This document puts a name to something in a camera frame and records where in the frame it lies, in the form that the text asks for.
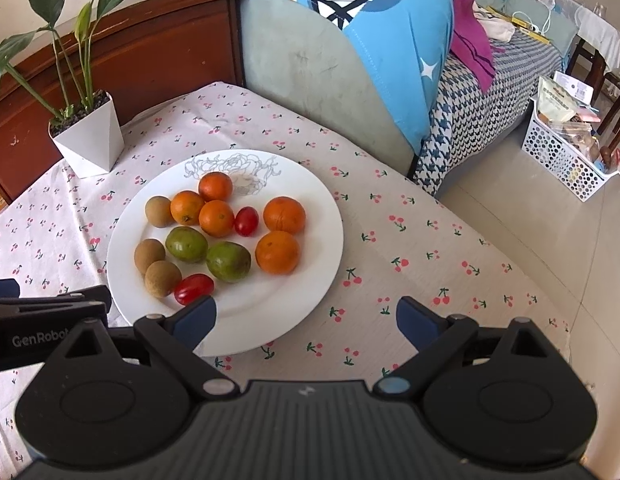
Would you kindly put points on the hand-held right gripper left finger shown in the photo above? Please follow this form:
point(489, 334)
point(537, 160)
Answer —
point(197, 317)

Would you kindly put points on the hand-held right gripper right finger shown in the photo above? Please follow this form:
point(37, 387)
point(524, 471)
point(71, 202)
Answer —
point(415, 320)

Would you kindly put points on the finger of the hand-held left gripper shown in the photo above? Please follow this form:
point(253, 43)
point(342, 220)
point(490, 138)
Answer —
point(64, 305)

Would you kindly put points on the red cherry tomato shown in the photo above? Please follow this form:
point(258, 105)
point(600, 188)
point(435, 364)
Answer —
point(193, 288)
point(246, 221)

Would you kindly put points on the green jujube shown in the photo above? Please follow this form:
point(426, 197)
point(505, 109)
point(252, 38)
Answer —
point(228, 261)
point(186, 244)

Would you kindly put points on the small orange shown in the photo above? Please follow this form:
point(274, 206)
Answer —
point(187, 207)
point(215, 186)
point(216, 218)

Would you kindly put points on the large orange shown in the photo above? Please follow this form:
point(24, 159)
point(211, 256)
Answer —
point(277, 252)
point(285, 215)

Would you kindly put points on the white floral plate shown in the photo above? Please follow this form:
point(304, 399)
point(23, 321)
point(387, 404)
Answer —
point(300, 290)

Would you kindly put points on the white angular plant pot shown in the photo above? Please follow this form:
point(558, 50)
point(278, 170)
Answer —
point(89, 140)

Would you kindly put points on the white perforated basket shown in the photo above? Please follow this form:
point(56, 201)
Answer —
point(555, 155)

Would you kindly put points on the houndstooth sofa cover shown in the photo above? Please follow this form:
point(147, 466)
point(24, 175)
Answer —
point(490, 105)

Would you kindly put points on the beige snack packet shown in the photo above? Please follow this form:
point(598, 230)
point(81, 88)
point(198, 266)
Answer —
point(555, 100)

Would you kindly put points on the grey-green sofa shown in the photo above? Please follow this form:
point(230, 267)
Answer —
point(300, 70)

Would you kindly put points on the brown wooden headboard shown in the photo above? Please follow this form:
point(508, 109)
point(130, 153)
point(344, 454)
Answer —
point(164, 45)

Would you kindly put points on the purple garment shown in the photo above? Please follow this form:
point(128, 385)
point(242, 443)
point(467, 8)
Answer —
point(472, 45)

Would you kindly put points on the white packet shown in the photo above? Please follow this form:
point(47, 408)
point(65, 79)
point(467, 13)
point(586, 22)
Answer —
point(575, 87)

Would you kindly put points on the sofa with blue cover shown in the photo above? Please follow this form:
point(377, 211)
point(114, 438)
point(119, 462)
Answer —
point(390, 35)

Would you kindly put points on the brown wooden chair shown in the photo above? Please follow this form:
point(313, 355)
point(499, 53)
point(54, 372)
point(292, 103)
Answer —
point(617, 100)
point(587, 60)

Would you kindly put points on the white cloth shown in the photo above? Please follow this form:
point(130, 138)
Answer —
point(495, 25)

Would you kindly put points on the light blue pillow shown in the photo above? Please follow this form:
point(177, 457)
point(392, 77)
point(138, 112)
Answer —
point(560, 25)

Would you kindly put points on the dining table with white cloth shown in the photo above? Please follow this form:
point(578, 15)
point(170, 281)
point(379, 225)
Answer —
point(600, 30)

